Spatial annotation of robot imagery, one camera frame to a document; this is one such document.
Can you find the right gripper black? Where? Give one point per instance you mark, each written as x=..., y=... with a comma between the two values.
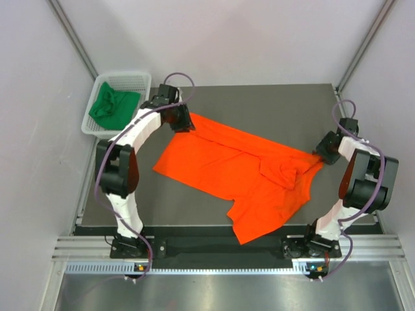
x=321, y=149

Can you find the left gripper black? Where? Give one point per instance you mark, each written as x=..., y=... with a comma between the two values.
x=185, y=124

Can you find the orange t shirt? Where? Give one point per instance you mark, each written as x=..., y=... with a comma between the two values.
x=267, y=182

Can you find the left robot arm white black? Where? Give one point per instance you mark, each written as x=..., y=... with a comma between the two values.
x=116, y=167

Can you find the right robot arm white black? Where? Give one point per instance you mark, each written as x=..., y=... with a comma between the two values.
x=366, y=186

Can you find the white plastic basket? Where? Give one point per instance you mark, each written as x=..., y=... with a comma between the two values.
x=136, y=81

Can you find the green t shirt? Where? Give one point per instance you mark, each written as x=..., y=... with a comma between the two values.
x=113, y=110

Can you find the aluminium front rail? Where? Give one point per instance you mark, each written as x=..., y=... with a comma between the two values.
x=93, y=248

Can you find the aluminium frame post left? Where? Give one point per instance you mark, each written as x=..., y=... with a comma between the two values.
x=73, y=37

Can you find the aluminium frame post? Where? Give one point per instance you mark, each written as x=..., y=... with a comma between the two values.
x=73, y=37
x=374, y=29

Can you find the aluminium frame post right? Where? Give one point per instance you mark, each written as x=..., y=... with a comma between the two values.
x=374, y=29

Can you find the white slotted cable duct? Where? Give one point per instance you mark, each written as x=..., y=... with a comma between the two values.
x=134, y=268

